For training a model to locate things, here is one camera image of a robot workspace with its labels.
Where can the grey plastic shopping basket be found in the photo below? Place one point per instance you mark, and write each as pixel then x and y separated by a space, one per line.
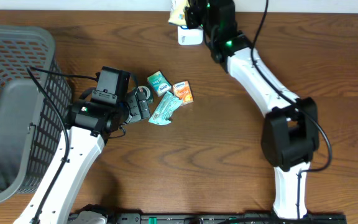
pixel 32 96

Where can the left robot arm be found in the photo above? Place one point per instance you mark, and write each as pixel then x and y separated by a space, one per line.
pixel 89 126

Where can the teal wrapper packet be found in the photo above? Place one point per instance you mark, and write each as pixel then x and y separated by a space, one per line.
pixel 168 104

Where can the dark green round-label box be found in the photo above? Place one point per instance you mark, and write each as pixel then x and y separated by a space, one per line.
pixel 146 89

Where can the yellow snack chip bag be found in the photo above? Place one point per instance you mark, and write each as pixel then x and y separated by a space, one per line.
pixel 177 12

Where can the white barcode scanner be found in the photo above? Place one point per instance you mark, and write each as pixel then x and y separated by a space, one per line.
pixel 188 36

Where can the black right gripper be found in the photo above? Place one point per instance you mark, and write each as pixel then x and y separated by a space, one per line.
pixel 188 11

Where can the orange snack packet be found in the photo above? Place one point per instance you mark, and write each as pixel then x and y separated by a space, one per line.
pixel 182 90

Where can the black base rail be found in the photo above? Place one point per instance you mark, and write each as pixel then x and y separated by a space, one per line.
pixel 250 217

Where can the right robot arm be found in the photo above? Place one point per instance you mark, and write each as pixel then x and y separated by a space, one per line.
pixel 289 137

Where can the green tissue pack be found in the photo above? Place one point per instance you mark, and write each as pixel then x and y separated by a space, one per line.
pixel 159 83

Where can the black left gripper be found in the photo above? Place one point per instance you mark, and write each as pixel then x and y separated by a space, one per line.
pixel 140 109

